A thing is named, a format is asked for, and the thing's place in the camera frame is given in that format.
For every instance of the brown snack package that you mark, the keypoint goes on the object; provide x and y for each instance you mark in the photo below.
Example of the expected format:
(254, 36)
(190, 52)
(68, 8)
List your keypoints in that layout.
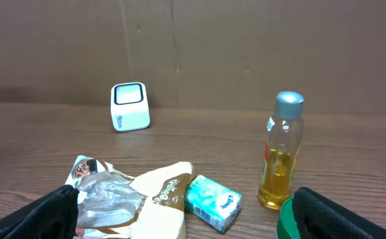
(112, 204)

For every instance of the yellow bottle with silver cap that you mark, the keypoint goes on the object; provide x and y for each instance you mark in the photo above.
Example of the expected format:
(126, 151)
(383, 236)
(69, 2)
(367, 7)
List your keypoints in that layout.
(285, 129)

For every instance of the teal white small packet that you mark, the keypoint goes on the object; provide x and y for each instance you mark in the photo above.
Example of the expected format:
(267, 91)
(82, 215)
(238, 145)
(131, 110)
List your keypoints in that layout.
(212, 202)

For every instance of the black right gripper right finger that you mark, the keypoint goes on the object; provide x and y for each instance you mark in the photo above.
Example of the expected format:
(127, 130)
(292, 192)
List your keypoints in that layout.
(318, 217)

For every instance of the white barcode scanner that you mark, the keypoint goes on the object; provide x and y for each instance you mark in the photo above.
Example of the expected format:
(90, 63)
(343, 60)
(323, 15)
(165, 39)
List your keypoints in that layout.
(129, 107)

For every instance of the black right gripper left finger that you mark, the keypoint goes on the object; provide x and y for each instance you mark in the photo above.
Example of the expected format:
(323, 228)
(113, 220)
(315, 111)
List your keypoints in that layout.
(53, 216)

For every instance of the green lid white jar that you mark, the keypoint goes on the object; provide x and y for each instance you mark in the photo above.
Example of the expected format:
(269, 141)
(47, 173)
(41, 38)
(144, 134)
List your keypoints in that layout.
(286, 227)

